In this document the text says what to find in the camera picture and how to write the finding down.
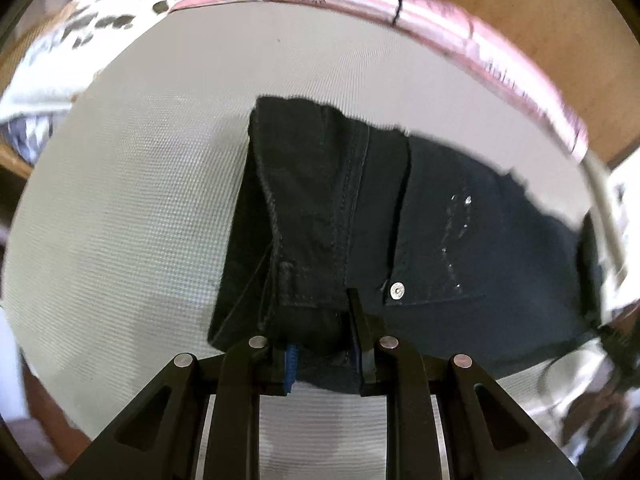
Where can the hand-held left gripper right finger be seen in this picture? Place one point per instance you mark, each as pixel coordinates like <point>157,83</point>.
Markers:
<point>367,365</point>

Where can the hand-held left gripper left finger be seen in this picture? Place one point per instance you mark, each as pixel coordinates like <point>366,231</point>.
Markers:
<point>291,367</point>

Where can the black pants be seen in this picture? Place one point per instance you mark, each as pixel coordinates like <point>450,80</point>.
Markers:
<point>450,260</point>

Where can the white brown printed cloth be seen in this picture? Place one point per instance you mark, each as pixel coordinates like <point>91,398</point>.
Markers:
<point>590,410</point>

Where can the grey woven bed mat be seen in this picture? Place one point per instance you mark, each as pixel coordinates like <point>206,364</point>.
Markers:
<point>150,185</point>

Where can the pink striped bedsheet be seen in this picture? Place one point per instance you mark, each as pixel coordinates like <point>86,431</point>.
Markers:
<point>450,20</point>

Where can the spotted printed blanket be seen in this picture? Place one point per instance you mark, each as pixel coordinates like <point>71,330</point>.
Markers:
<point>75,60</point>

